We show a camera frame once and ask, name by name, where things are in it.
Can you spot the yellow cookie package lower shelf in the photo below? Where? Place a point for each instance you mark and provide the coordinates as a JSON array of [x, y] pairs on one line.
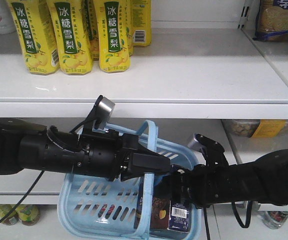
[[256, 128]]

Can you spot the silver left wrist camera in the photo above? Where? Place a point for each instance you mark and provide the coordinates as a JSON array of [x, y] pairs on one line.
[[102, 110]]

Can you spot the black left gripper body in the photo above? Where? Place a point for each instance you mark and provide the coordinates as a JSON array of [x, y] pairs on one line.
[[106, 154]]

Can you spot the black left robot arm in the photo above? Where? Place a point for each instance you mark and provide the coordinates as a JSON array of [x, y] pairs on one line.
[[26, 145]]

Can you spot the yellow pear drink bottle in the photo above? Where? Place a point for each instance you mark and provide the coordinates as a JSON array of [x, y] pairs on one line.
[[68, 18], [114, 54], [36, 35], [141, 22]]

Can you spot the yellow pear drink bottle rear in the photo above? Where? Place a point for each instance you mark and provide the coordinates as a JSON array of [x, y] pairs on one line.
[[141, 22]]

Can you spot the light blue plastic basket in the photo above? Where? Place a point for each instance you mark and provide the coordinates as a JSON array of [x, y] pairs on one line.
[[97, 209]]

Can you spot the yellow pear drink bottle left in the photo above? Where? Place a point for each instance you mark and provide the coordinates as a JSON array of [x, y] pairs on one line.
[[36, 35]]

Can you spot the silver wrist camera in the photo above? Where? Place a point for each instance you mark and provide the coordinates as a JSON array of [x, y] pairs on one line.
[[102, 110], [196, 143]]

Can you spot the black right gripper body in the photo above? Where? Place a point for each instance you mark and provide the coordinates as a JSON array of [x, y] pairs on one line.
[[185, 185]]

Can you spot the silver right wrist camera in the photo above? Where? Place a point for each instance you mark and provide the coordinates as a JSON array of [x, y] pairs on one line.
[[196, 143]]

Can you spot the dark blue Chocofello cookie box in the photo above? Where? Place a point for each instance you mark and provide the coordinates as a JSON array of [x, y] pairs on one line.
[[169, 211]]

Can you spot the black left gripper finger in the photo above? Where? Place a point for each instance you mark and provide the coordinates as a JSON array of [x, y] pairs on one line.
[[143, 160], [124, 176]]

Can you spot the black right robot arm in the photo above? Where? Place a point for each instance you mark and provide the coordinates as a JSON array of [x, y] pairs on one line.
[[264, 180]]

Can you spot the breakfast biscuit bag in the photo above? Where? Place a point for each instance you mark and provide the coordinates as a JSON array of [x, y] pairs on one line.
[[272, 21]]

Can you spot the white supermarket shelving unit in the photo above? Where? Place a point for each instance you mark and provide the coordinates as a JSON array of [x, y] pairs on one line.
[[203, 66]]

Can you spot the yellow pear drink bottle right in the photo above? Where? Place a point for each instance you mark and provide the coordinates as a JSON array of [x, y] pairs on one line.
[[114, 54]]

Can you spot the yellow pear drink bottle middle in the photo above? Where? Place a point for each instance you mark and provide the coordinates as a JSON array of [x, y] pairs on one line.
[[68, 18]]

